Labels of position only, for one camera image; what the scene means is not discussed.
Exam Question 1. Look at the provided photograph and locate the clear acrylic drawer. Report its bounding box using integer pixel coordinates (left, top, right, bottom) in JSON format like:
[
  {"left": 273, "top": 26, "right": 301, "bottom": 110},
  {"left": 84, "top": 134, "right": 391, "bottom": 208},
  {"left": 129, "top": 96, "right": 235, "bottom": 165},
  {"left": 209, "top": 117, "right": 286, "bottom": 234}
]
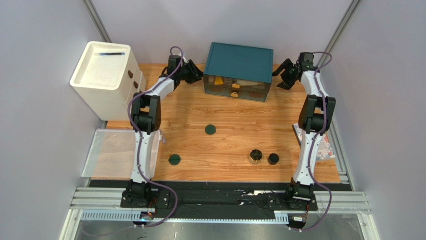
[
  {"left": 203, "top": 75, "right": 271, "bottom": 92},
  {"left": 204, "top": 85, "right": 271, "bottom": 103}
]

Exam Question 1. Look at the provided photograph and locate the dark green round compact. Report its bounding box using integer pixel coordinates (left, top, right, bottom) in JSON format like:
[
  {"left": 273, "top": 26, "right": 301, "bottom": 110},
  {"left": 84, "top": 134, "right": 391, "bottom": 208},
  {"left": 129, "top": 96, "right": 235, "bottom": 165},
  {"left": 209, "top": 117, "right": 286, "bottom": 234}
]
[
  {"left": 205, "top": 124, "right": 217, "bottom": 135},
  {"left": 168, "top": 154, "right": 182, "bottom": 166}
]

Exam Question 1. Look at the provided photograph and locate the cream lotion bottle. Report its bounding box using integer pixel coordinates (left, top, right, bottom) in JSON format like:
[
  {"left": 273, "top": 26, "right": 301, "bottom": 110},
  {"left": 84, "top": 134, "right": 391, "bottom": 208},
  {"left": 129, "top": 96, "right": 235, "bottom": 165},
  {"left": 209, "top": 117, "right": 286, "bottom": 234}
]
[{"left": 238, "top": 81, "right": 264, "bottom": 89}]

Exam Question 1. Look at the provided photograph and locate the floral pink palette box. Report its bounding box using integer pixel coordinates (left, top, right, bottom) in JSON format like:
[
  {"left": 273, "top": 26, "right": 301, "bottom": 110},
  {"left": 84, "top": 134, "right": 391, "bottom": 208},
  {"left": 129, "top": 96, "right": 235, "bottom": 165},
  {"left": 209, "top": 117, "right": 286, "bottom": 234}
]
[{"left": 292, "top": 123, "right": 336, "bottom": 162}]

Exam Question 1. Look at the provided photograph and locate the gold rim powder jar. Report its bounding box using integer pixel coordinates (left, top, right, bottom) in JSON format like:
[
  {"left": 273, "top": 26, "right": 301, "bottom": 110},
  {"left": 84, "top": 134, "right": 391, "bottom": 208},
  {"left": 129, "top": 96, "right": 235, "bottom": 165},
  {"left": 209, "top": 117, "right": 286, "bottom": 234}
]
[{"left": 249, "top": 149, "right": 263, "bottom": 165}]

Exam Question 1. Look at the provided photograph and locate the black round jar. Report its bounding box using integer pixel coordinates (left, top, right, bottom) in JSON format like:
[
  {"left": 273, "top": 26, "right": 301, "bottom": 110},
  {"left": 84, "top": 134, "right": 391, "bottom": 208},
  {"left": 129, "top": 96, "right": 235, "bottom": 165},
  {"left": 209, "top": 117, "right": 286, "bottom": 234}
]
[{"left": 267, "top": 153, "right": 280, "bottom": 166}]

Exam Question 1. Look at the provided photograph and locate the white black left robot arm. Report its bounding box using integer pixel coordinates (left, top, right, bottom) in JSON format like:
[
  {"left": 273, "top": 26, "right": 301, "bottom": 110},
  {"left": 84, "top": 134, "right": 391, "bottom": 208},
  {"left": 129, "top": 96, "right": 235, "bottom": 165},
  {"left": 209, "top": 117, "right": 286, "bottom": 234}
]
[{"left": 121, "top": 55, "right": 203, "bottom": 208}]

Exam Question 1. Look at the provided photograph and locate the white storage cabinet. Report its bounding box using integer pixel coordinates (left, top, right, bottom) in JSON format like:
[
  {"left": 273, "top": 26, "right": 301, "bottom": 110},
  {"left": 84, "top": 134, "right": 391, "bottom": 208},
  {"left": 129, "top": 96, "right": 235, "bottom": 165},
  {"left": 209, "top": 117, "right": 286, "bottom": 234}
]
[{"left": 70, "top": 41, "right": 147, "bottom": 121}]

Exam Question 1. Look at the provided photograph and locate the orange tube white cap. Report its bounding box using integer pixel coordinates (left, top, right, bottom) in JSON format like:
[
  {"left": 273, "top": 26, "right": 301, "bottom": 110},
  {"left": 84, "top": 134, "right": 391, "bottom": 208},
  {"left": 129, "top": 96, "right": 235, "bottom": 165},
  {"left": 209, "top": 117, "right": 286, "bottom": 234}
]
[{"left": 214, "top": 76, "right": 224, "bottom": 86}]

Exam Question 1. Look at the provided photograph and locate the teal drawer organizer box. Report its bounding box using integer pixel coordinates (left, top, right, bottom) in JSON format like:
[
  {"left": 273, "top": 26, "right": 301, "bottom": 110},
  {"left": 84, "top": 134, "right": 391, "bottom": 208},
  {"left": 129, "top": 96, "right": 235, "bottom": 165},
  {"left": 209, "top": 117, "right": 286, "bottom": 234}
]
[{"left": 203, "top": 42, "right": 274, "bottom": 86}]

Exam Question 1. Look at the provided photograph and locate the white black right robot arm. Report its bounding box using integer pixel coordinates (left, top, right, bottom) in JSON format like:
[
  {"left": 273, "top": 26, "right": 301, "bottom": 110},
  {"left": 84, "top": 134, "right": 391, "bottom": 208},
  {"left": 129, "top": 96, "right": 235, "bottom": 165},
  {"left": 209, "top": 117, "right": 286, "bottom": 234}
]
[{"left": 272, "top": 59, "right": 337, "bottom": 205}]

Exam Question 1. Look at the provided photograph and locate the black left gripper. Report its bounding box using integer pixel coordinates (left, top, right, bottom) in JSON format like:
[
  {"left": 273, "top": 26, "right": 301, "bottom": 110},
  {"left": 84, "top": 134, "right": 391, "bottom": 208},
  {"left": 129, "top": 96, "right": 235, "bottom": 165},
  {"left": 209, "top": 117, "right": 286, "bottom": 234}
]
[{"left": 180, "top": 60, "right": 209, "bottom": 85}]

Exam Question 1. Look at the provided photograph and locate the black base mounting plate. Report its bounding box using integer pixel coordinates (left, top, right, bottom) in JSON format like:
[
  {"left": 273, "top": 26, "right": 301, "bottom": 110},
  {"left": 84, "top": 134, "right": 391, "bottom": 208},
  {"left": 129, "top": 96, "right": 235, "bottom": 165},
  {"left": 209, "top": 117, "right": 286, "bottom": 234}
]
[{"left": 120, "top": 190, "right": 319, "bottom": 212}]

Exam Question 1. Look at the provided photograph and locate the clear plastic zip pouch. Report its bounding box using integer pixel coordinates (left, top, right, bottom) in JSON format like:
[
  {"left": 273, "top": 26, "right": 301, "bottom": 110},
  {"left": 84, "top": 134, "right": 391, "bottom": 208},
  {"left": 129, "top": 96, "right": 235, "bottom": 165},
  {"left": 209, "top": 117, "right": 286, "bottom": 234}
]
[{"left": 82, "top": 129, "right": 166, "bottom": 183}]

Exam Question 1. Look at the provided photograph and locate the aluminium rail frame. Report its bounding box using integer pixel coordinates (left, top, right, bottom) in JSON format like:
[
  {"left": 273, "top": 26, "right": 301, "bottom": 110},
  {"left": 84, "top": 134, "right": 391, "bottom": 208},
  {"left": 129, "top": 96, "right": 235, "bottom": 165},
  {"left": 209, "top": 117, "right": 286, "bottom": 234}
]
[{"left": 60, "top": 187, "right": 380, "bottom": 240}]

